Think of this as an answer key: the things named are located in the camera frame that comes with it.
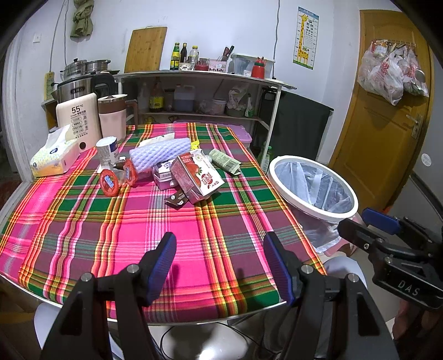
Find red jelly cup lid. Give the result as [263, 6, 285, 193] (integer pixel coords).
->
[99, 169, 120, 197]

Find purple blueberry milk carton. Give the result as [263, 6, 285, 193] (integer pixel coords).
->
[153, 159, 178, 191]

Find red strawberry milk carton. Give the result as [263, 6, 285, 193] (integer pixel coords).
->
[171, 149, 225, 204]

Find white foam fruit net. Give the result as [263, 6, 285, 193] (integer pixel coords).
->
[129, 137, 192, 173]

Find green white snack wrapper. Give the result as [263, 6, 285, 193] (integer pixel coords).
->
[209, 148, 241, 176]

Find white round trash bin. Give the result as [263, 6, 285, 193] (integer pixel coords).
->
[267, 155, 360, 253]

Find metal kitchen shelf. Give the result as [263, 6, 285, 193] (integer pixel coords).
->
[114, 71, 296, 150]

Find orange wooden door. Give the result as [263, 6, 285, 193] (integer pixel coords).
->
[330, 10, 435, 210]

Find pink plaid tablecloth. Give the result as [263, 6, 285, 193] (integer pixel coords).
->
[1, 123, 324, 323]

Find green bottle on floor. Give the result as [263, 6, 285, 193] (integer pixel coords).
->
[259, 145, 273, 173]

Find white yogurt cup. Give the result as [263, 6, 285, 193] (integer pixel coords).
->
[95, 136, 119, 173]

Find black cloth cover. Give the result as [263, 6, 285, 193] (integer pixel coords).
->
[250, 88, 333, 160]

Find pink lidded storage box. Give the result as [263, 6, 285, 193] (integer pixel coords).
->
[174, 119, 252, 148]

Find white tissue pack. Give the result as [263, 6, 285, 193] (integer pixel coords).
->
[29, 125, 79, 178]

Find plastic bags on door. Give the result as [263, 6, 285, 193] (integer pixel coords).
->
[357, 39, 429, 106]

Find pink jug brown lid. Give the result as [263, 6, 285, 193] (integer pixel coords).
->
[98, 94, 138, 141]

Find stainless electric kettle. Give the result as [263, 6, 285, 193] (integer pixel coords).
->
[52, 72, 117, 104]

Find giraffe height chart poster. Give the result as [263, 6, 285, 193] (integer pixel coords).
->
[293, 7, 319, 70]

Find red thermos bottle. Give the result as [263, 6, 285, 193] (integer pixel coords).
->
[251, 58, 266, 79]

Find green glass bottle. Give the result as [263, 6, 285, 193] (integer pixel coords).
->
[170, 42, 180, 71]

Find wooden cutting board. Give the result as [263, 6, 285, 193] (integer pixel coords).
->
[124, 27, 168, 73]

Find green hanging cloth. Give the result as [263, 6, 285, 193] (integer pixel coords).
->
[70, 0, 95, 38]

